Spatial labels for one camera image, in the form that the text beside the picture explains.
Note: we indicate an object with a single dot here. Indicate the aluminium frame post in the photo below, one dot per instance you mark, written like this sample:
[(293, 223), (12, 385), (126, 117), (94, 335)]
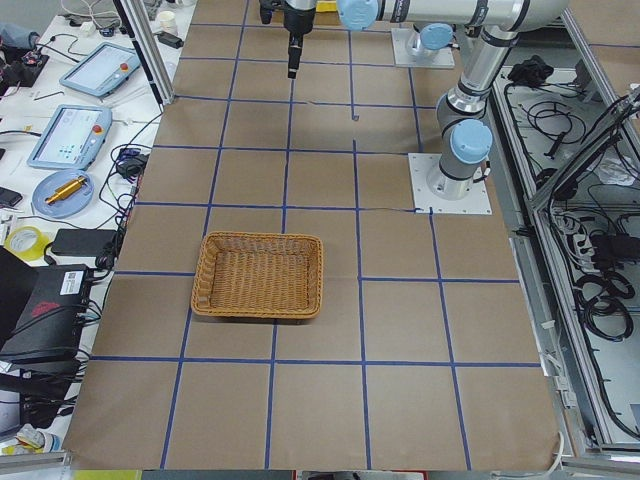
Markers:
[(135, 19)]

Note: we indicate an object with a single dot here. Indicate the yellow tape roll on desk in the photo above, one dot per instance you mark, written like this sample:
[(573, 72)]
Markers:
[(27, 243)]

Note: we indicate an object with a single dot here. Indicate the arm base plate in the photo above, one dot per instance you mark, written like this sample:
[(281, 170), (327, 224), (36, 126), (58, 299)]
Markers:
[(435, 193), (442, 59)]

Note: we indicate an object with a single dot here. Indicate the black power adapter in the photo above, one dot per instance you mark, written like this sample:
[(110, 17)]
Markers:
[(82, 242)]

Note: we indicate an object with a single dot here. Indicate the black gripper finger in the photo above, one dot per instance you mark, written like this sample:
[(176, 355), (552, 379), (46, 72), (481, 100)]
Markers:
[(295, 48)]

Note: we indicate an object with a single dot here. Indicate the blue plate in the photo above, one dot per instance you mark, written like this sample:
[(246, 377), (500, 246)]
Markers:
[(65, 208)]

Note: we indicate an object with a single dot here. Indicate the teach pendant tablet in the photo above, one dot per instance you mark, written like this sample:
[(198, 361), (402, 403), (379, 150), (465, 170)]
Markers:
[(103, 71), (72, 138)]

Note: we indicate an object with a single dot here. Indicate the white paper cup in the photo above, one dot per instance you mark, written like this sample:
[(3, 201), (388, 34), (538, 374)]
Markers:
[(167, 22)]

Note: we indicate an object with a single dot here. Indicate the brass cylinder tool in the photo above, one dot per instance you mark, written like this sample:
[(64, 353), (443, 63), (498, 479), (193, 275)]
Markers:
[(65, 191)]

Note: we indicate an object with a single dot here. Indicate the black computer box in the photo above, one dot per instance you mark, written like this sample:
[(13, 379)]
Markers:
[(40, 310)]

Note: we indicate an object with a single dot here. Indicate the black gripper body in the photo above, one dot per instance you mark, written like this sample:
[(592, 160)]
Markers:
[(296, 21)]

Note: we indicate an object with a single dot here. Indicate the black cloth bundle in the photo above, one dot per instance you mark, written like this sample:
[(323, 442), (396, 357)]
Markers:
[(532, 72)]

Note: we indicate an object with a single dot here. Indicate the lower teach pendant tablet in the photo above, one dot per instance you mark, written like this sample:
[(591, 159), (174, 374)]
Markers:
[(72, 138)]

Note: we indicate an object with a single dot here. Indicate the upper teach pendant tablet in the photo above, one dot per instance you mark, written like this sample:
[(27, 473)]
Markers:
[(103, 71)]

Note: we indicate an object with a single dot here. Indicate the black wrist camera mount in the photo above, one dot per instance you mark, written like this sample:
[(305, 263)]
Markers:
[(267, 8)]

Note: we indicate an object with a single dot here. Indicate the brown wicker basket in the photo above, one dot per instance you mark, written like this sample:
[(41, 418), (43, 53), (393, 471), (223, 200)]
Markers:
[(259, 275)]

